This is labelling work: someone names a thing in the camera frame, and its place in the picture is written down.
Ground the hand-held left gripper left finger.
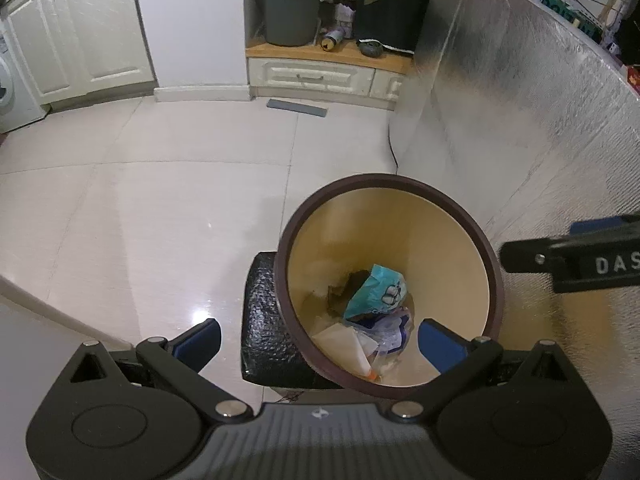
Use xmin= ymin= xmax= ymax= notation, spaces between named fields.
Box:
xmin=60 ymin=318 xmax=253 ymax=423

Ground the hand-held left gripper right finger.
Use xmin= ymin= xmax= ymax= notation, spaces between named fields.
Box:
xmin=389 ymin=319 xmax=583 ymax=421

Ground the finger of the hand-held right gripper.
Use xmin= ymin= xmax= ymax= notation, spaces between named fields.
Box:
xmin=570 ymin=214 xmax=640 ymax=245
xmin=500 ymin=235 xmax=573 ymax=275

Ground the blue printed plastic bag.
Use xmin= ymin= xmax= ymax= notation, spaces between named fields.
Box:
xmin=370 ymin=305 xmax=416 ymax=357

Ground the beige bin with brown rim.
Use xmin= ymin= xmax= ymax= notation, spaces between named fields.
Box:
xmin=274 ymin=173 xmax=506 ymax=401

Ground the teal snack packet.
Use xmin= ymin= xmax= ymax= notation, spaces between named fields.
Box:
xmin=344 ymin=264 xmax=407 ymax=321

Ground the clear plastic bag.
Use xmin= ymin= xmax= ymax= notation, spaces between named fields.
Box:
xmin=312 ymin=321 xmax=382 ymax=380

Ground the brown paper bag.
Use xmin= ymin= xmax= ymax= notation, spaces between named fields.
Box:
xmin=327 ymin=270 xmax=371 ymax=313

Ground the black padded stool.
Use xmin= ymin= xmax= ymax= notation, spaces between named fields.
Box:
xmin=241 ymin=251 xmax=351 ymax=392

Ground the silver foil table cover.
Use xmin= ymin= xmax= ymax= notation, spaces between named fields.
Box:
xmin=387 ymin=0 xmax=640 ymax=346

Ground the teal lettered sign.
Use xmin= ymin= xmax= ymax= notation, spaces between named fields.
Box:
xmin=525 ymin=0 xmax=601 ymax=36

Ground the grey flat strip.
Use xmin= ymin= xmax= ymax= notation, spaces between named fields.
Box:
xmin=266 ymin=99 xmax=328 ymax=118

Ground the bear print cabinet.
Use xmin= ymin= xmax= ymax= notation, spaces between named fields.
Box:
xmin=355 ymin=0 xmax=436 ymax=53

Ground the white drawer unit wooden top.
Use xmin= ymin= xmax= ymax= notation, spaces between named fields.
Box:
xmin=245 ymin=37 xmax=413 ymax=111

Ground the spray can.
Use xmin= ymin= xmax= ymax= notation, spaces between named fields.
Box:
xmin=321 ymin=27 xmax=346 ymax=53

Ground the white washing machine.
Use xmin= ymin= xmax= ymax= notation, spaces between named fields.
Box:
xmin=0 ymin=20 xmax=48 ymax=135

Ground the white kitchen counter cabinet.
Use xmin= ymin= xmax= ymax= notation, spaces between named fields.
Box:
xmin=0 ymin=0 xmax=157 ymax=111

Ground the grey bin with white liner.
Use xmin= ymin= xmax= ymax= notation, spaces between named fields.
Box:
xmin=254 ymin=0 xmax=333 ymax=47

